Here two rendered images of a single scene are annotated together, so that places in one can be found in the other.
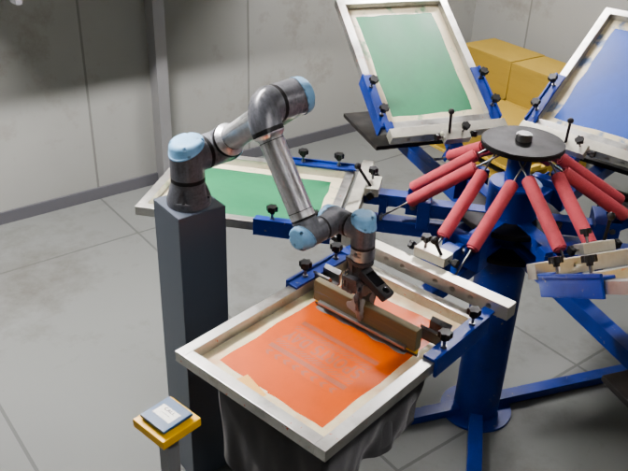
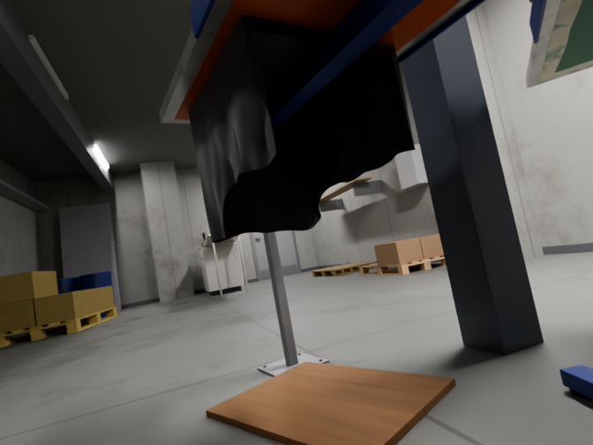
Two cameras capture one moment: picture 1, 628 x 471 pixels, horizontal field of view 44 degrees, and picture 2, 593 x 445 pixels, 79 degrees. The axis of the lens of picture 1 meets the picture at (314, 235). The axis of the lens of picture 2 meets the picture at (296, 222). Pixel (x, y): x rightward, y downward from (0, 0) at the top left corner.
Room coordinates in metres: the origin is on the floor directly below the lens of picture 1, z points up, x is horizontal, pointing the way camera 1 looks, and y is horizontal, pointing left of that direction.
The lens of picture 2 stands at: (2.15, -1.03, 0.44)
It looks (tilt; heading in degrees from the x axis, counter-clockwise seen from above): 5 degrees up; 108
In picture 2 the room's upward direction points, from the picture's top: 10 degrees counter-clockwise
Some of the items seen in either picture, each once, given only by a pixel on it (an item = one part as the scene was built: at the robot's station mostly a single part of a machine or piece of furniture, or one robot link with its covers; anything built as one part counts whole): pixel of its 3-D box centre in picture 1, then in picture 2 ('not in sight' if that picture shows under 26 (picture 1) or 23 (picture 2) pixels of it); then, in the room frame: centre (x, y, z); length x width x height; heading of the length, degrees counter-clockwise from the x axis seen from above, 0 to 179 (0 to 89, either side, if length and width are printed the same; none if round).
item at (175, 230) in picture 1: (196, 343); (464, 179); (2.34, 0.43, 0.60); 0.18 x 0.18 x 1.20; 38
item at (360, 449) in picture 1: (374, 438); (228, 150); (1.73, -0.20, 0.74); 0.46 x 0.04 x 0.42; 139
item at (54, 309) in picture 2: not in sight; (60, 300); (-2.77, 2.75, 0.42); 1.51 x 1.19 x 0.85; 128
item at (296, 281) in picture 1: (320, 274); (424, 25); (2.27, -0.03, 0.97); 0.30 x 0.05 x 0.07; 139
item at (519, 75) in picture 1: (501, 107); not in sight; (5.71, -1.41, 0.36); 1.23 x 0.87 x 0.72; 38
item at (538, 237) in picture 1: (509, 218); not in sight; (2.71, -0.77, 0.99); 0.82 x 0.79 x 0.12; 139
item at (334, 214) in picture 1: (334, 221); not in sight; (2.07, -0.06, 1.30); 0.11 x 0.11 x 0.08; 49
